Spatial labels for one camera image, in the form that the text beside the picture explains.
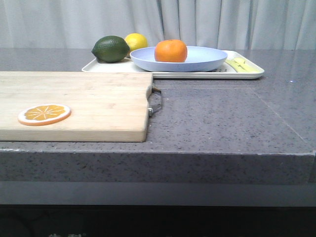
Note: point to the grey pleated curtain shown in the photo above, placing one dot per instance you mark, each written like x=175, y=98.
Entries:
x=224, y=24

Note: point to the metal cutting board handle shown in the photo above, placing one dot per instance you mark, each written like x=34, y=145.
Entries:
x=155, y=100

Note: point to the yellow plastic knife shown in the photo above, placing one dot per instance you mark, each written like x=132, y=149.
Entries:
x=237, y=67

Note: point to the orange slice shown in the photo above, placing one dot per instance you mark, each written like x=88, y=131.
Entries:
x=44, y=114

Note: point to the yellow lemon front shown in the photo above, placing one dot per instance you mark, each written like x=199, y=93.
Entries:
x=136, y=41

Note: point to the dark green lime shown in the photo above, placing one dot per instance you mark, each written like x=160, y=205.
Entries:
x=110, y=49

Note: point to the whole orange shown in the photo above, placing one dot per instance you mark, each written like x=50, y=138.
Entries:
x=172, y=50

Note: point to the wooden cutting board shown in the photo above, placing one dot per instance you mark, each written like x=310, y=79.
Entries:
x=105, y=107

